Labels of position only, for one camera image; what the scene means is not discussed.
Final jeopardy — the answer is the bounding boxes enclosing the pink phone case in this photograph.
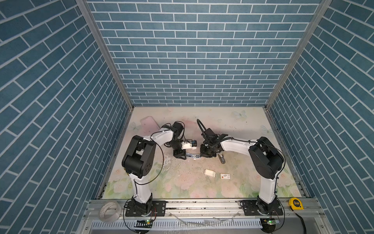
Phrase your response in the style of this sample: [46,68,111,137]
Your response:
[140,116,160,135]

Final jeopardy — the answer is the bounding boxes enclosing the white staple box sleeve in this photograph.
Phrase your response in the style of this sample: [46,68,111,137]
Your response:
[220,173,231,179]

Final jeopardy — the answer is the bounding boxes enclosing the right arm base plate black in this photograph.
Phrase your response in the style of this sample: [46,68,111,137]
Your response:
[238,199,284,216]

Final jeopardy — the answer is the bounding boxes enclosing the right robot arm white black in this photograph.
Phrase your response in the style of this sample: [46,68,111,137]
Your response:
[200,128,284,215]

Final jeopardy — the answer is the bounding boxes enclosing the staple box tray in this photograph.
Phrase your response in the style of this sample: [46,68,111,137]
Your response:
[204,169,216,177]

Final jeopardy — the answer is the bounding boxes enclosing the clear tape roll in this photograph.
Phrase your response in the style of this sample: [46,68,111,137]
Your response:
[98,201,122,223]

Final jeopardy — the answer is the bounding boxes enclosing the aluminium rail frame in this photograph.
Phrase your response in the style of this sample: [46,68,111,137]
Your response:
[78,198,333,234]

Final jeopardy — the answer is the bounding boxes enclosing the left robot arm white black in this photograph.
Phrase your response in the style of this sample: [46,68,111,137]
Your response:
[122,121,187,213]

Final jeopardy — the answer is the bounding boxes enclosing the blue staple remover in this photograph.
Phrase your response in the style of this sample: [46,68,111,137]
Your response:
[186,153,201,160]

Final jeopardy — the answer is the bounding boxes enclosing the yellow tape measure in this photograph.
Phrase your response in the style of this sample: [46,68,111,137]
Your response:
[288,198,304,211]

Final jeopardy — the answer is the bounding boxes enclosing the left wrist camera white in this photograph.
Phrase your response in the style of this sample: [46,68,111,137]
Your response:
[181,140,197,150]

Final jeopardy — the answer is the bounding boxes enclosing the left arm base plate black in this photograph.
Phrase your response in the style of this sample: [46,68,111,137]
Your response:
[125,199,167,217]

